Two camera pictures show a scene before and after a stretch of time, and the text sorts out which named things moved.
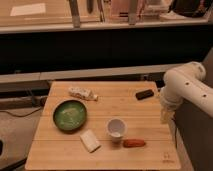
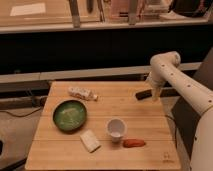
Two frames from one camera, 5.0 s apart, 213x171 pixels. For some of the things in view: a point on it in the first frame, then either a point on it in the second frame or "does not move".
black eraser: (144, 94) does not move
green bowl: (69, 115) does not move
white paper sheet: (29, 9) does not move
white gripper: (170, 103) to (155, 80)
